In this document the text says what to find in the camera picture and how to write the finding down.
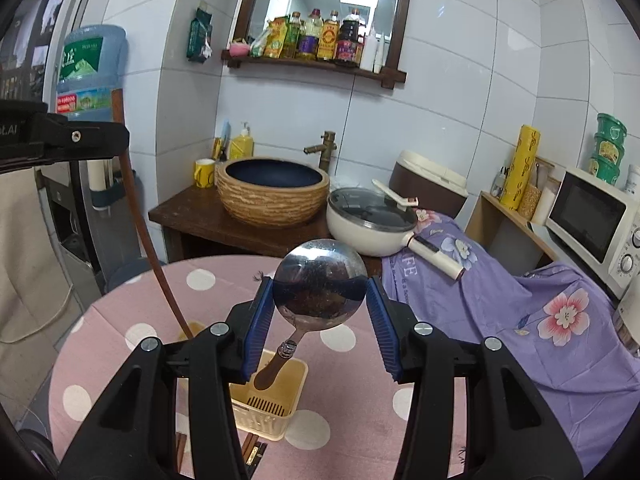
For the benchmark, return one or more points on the green hanging packet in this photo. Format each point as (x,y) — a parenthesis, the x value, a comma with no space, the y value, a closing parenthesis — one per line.
(199,47)

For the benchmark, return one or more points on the bronze faucet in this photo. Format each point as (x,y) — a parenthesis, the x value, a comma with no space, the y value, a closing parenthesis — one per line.
(325,150)

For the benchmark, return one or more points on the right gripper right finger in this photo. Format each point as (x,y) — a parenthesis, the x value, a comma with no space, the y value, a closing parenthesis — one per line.
(511,433)

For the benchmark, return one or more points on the beige perforated utensil holder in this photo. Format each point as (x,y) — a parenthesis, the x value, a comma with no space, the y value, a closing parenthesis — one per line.
(268,412)

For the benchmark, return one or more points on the wood handled steel spoon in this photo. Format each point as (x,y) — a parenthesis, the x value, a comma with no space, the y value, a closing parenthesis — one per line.
(317,286)

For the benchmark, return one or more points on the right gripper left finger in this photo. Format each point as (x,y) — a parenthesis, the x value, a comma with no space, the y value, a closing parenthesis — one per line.
(130,433)

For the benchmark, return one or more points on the beige cloth cover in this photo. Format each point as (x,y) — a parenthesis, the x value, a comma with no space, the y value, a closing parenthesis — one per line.
(37,307)

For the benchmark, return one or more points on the brown white rice cooker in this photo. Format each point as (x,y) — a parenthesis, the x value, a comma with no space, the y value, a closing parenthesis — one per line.
(436,187)

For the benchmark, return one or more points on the green noodle cup stack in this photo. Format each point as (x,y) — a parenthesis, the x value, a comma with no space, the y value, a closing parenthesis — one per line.
(609,149)

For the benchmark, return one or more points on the dark wooden wall shelf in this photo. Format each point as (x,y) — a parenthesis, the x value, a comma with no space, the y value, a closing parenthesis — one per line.
(304,33)

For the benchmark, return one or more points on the blue water jug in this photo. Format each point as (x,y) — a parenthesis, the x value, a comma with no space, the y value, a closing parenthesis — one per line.
(92,64)

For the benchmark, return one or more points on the yellow mug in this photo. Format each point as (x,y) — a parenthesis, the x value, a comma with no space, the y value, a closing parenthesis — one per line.
(204,173)

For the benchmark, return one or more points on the white pan with lid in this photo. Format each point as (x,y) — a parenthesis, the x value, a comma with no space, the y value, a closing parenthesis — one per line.
(376,225)

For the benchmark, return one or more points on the woven basin sink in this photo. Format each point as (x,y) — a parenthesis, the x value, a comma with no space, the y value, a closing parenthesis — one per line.
(271,192)

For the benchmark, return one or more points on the black chopstick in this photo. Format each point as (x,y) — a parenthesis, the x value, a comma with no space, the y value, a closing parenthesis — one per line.
(256,455)

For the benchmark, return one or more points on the yellow wrap roll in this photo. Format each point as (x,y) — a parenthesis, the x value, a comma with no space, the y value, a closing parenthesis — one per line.
(524,158)

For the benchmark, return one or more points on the purple floral cloth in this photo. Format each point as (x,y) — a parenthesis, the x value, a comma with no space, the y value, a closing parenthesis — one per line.
(555,321)

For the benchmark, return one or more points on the dark wooden sink counter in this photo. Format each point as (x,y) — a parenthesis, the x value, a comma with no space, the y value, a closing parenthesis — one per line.
(195,224)

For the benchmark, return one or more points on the dark soy sauce bottle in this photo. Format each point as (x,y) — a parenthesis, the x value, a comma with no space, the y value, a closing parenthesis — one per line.
(349,43)

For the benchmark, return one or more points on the white microwave oven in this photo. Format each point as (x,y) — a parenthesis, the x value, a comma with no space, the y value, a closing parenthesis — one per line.
(600,225)

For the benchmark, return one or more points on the water dispenser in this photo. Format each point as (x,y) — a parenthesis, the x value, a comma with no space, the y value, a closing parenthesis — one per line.
(91,245)

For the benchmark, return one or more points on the yellow soap bottle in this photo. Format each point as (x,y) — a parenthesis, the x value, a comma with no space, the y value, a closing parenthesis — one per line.
(242,145)

